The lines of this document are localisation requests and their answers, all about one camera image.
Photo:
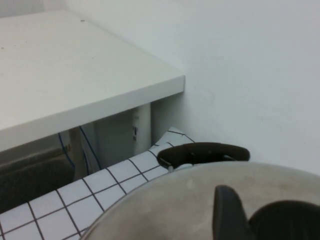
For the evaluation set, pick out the white black-grid tablecloth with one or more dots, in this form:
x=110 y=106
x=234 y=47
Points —
x=75 y=210

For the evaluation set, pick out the white table leg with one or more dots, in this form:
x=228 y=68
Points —
x=143 y=130

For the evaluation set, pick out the stainless steel pot green label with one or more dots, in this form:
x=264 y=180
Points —
x=205 y=152

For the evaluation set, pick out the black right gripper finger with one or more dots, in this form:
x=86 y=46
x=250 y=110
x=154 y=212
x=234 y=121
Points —
x=230 y=215

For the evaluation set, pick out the dark grey bin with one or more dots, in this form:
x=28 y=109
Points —
x=30 y=175

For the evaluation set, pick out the white side table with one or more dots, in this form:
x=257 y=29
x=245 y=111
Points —
x=75 y=75

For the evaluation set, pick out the steel lid with black knob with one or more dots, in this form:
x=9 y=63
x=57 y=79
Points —
x=162 y=215

